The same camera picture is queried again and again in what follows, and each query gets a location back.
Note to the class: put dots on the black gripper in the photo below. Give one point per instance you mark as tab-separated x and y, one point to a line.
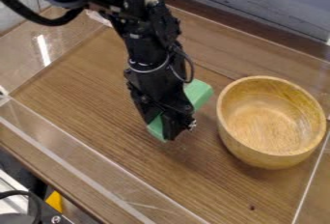
156	90

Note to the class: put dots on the green rectangular block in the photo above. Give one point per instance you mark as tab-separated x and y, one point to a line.
197	92

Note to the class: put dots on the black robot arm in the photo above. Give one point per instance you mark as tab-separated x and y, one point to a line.
143	23

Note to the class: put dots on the brown wooden bowl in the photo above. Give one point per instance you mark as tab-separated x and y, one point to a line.
271	122

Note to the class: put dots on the yellow tag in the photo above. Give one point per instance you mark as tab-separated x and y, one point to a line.
54	201

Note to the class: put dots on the clear acrylic tray wall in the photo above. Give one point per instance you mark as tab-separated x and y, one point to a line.
78	138

